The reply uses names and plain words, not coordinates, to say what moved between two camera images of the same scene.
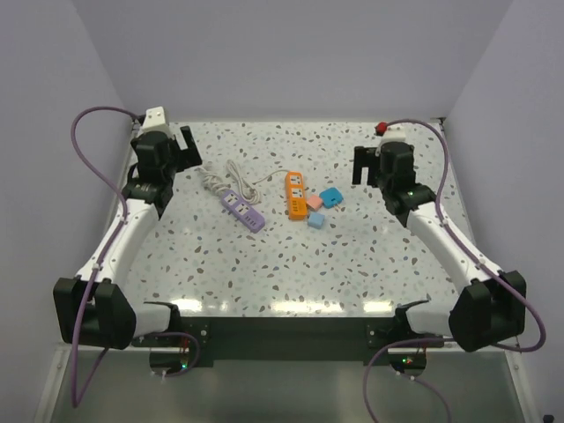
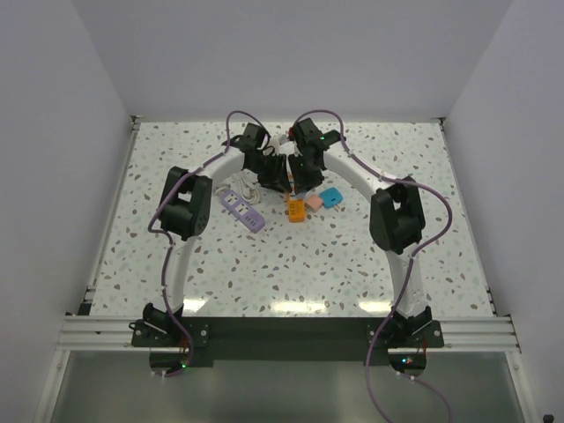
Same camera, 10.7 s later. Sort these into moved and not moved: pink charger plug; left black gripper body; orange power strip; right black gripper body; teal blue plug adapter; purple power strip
Moved: left black gripper body; right black gripper body
Not moved: orange power strip; purple power strip; pink charger plug; teal blue plug adapter
